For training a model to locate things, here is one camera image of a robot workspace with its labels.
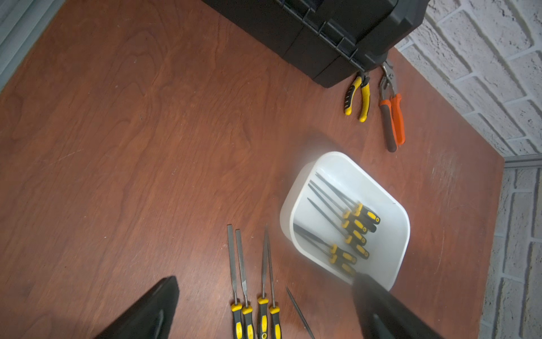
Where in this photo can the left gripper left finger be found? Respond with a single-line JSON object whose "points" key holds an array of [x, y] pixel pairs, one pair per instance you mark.
{"points": [[151, 316]]}

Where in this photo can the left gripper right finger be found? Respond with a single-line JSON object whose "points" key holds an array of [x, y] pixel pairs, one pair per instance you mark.
{"points": [[381, 315]]}

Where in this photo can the file yellow black handle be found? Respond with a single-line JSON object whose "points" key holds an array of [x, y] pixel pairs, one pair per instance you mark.
{"points": [[343, 233], [360, 210], [328, 249], [350, 224], [342, 266]]}

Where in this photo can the black handled round file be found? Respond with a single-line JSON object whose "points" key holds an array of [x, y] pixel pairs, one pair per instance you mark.
{"points": [[349, 221]]}

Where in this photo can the white rectangular storage box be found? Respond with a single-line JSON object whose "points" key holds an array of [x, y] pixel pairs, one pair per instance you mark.
{"points": [[387, 246]]}

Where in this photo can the black plastic toolbox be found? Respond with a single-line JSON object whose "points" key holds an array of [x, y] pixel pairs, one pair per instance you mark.
{"points": [[327, 40]]}

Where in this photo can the orange handled pliers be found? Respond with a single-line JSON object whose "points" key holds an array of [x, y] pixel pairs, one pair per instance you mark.
{"points": [[390, 107]]}

